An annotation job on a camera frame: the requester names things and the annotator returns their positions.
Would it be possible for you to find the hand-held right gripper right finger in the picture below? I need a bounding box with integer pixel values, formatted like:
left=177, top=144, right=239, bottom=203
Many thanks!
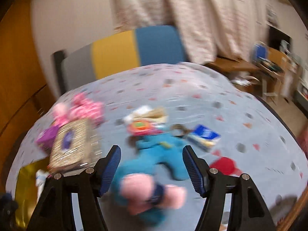
left=182, top=145, right=276, bottom=231

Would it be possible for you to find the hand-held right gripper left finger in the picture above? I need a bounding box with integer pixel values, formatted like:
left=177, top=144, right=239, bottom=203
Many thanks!
left=26, top=145, right=121, bottom=231

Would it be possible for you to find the red plush doll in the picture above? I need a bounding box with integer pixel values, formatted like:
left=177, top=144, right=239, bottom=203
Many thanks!
left=209, top=157, right=242, bottom=176

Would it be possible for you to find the blue plush toy pink dress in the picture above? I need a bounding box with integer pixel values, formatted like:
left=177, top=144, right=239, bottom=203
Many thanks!
left=113, top=135, right=191, bottom=227

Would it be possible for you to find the pink towel navy band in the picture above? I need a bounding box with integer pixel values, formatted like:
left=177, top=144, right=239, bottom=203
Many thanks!
left=120, top=175, right=187, bottom=215

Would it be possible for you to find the gold tin box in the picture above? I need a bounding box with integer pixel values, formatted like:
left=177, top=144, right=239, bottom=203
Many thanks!
left=14, top=160, right=52, bottom=229

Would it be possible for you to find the blue white packet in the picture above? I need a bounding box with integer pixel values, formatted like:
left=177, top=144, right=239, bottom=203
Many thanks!
left=186, top=124, right=221, bottom=152

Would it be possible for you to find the glittery gold box lid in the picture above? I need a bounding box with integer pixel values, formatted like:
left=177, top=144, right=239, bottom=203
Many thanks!
left=48, top=119, right=101, bottom=171

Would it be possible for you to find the orange green small toy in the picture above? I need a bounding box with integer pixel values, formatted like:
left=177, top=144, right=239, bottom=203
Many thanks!
left=126, top=119, right=164, bottom=137

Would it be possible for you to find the pink spotted plush toy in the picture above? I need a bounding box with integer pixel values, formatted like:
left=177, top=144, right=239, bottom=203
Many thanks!
left=52, top=94, right=105, bottom=128

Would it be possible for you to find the beige white cloth bundle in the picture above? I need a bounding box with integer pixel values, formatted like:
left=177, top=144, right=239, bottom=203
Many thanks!
left=124, top=105, right=169, bottom=126

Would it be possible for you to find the white folded pad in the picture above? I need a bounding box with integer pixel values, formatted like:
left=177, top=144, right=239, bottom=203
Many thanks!
left=36, top=170, right=49, bottom=199

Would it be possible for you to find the purple cardboard box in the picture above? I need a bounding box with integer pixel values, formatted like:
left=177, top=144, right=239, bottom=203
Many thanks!
left=36, top=126, right=59, bottom=153

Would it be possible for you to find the patterned light bed sheet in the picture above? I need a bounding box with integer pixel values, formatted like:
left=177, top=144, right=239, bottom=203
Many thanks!
left=5, top=63, right=308, bottom=231

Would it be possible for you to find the wooden desk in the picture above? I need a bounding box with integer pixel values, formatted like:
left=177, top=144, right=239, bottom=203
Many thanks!
left=204, top=48, right=301, bottom=106

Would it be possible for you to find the light wooden chair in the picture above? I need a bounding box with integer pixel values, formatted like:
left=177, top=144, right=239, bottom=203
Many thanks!
left=231, top=74, right=282, bottom=104

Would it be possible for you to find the grey yellow blue headboard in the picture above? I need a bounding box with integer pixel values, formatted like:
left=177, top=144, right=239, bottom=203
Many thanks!
left=61, top=25, right=188, bottom=99

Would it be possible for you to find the blue desk item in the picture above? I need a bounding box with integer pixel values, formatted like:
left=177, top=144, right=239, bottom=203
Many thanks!
left=252, top=44, right=268, bottom=62

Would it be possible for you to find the wooden wardrobe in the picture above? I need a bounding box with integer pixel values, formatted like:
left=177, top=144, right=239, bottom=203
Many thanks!
left=0, top=0, right=60, bottom=190

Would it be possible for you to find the pale patterned curtain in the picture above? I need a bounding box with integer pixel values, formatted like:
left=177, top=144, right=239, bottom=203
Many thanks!
left=108, top=0, right=270, bottom=64

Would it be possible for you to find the black monitor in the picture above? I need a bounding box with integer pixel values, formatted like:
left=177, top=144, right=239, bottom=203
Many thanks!
left=268, top=25, right=293, bottom=51

